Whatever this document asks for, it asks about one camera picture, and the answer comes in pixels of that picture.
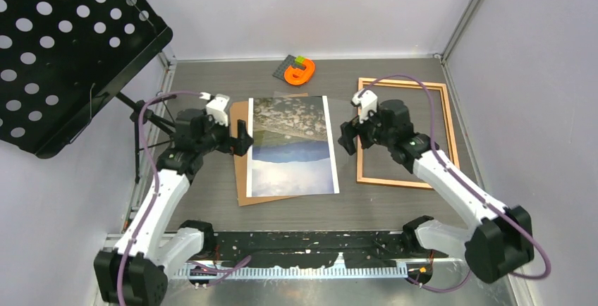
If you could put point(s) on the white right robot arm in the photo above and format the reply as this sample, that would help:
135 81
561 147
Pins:
497 239

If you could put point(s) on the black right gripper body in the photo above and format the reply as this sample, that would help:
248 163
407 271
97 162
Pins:
371 130

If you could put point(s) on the black perforated music stand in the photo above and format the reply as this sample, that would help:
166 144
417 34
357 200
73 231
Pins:
63 61

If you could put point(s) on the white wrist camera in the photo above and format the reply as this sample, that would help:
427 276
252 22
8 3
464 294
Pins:
216 107
366 102

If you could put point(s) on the aluminium rail with ruler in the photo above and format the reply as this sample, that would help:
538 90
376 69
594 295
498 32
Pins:
210 273

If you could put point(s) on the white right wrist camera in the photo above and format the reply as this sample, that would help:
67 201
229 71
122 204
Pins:
366 102

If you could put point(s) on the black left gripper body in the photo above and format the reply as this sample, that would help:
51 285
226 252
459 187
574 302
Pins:
216 137

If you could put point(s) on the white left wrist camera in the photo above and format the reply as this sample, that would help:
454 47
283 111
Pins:
216 107

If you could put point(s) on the green lego brick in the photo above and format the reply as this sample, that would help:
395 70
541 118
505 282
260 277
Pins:
300 61

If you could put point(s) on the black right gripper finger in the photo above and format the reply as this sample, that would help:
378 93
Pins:
348 143
349 128

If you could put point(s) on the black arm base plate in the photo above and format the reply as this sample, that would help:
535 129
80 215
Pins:
311 249

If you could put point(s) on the brown cardboard backing board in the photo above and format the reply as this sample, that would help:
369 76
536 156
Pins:
240 110

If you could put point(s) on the grey lego baseplate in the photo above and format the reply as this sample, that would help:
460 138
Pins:
279 72

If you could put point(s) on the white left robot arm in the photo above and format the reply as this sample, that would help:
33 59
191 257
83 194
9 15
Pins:
136 271

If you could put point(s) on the landscape photo print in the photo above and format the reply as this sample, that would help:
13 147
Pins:
292 153

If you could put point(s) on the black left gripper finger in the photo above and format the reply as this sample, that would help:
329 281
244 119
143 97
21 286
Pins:
240 146
242 130

